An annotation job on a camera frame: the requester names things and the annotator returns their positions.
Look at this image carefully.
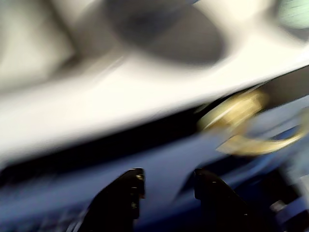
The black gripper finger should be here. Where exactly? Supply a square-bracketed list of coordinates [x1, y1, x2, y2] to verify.
[194, 169, 266, 232]
[65, 168, 145, 232]

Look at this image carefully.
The gold stove knob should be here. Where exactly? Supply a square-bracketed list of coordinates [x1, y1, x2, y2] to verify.
[197, 91, 268, 133]

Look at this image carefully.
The gray toy sink basin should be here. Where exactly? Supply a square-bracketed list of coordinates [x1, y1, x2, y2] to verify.
[0, 0, 126, 92]

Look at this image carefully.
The gold curved oven handle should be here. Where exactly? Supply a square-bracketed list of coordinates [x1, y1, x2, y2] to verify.
[217, 125, 307, 157]

